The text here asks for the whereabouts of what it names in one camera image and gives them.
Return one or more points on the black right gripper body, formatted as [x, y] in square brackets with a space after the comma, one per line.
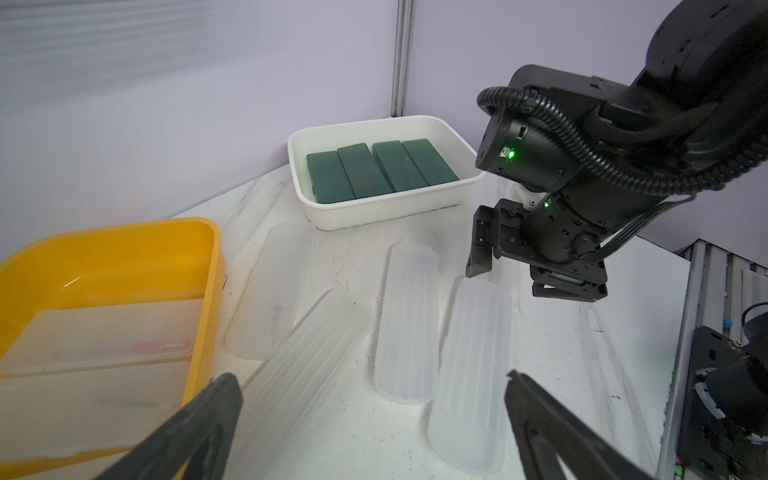
[560, 237]

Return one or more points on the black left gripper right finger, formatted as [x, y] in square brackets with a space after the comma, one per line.
[549, 436]

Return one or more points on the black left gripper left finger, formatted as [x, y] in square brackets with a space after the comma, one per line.
[193, 444]

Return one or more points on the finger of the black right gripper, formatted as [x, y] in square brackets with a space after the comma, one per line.
[541, 290]
[483, 238]

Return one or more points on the clear ribbed pencil case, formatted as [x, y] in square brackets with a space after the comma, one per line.
[406, 362]
[467, 421]
[287, 392]

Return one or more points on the green pencil case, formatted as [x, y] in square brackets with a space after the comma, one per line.
[363, 172]
[330, 183]
[429, 162]
[397, 166]

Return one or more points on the clear pencil case front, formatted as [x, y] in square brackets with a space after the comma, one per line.
[107, 336]

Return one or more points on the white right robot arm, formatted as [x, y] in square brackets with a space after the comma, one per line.
[608, 158]

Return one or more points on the white plastic storage box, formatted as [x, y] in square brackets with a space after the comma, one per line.
[457, 153]

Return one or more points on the yellow plastic storage box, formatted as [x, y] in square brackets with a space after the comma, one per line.
[140, 263]

